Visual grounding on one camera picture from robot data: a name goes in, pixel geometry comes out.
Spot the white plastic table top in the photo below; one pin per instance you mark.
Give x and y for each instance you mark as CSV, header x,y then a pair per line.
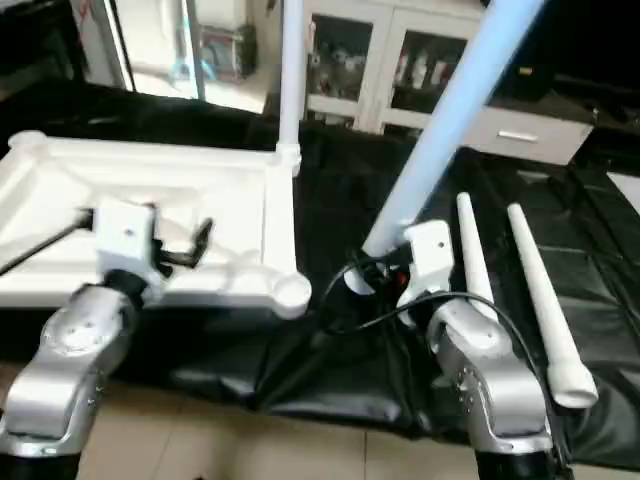
x,y
120,190

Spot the white plastic table leg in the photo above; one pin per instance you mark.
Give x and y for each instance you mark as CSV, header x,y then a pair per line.
x,y
450,120
475,255
291,80
545,300

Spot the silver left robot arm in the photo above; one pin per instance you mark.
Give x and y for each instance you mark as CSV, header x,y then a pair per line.
x,y
70,370

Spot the black work mat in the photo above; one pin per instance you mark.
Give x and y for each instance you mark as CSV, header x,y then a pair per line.
x,y
350,200

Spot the blue grey floor appliance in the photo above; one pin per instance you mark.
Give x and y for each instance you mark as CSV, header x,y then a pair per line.
x,y
215,45

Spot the white drawer unit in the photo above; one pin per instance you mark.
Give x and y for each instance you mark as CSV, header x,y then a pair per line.
x,y
525,135

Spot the white glass-door cabinet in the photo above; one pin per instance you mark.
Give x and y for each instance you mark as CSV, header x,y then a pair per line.
x,y
390,70

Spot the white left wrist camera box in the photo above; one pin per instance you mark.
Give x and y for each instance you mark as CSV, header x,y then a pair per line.
x,y
128,240

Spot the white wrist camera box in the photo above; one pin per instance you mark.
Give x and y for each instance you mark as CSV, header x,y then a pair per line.
x,y
128,240
432,260

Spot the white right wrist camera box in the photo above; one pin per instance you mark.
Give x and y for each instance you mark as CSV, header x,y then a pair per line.
x,y
432,260

